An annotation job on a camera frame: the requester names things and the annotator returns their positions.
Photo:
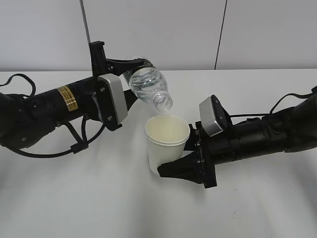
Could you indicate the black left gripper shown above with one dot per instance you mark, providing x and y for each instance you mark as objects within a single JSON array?
[{"x": 101, "y": 65}]

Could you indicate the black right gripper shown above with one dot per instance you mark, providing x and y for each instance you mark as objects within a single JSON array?
[{"x": 195, "y": 167}]

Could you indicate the clear plastic water bottle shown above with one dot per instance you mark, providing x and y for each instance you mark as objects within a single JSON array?
[{"x": 149, "y": 85}]

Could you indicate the white paper cup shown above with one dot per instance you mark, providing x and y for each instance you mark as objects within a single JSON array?
[{"x": 166, "y": 138}]

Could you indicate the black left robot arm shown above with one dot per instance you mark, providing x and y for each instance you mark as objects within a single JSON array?
[{"x": 26, "y": 119}]

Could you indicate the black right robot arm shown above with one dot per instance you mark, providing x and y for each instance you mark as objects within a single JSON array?
[{"x": 216, "y": 140}]

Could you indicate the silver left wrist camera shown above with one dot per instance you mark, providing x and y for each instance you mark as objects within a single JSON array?
[{"x": 111, "y": 101}]

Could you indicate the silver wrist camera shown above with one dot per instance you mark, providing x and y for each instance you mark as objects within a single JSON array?
[
  {"x": 111, "y": 101},
  {"x": 213, "y": 116}
]

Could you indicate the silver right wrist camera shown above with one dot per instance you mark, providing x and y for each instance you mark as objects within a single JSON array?
[{"x": 213, "y": 116}]

